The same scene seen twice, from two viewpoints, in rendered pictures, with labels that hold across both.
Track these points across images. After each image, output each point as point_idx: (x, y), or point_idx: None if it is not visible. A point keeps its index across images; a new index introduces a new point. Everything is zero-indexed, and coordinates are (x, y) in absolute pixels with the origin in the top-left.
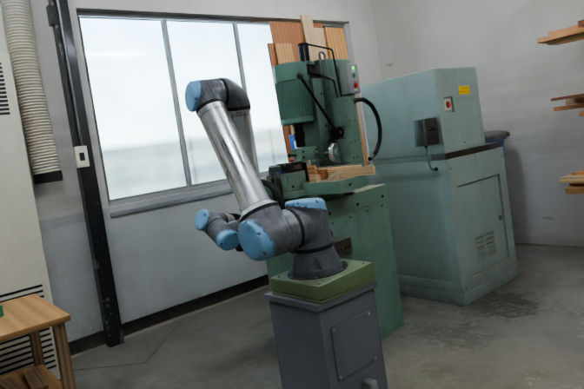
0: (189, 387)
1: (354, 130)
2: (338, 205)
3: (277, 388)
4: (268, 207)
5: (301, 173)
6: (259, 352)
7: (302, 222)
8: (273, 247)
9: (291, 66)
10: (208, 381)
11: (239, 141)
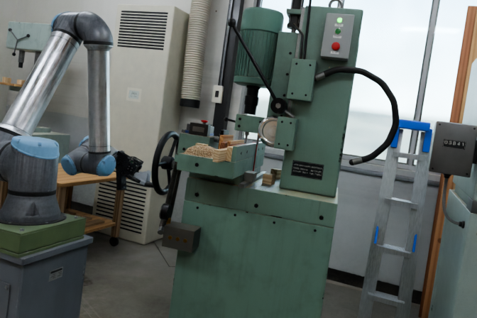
0: (121, 292)
1: (331, 113)
2: (216, 191)
3: None
4: None
5: (204, 138)
6: None
7: (0, 155)
8: None
9: (246, 13)
10: (131, 298)
11: (40, 68)
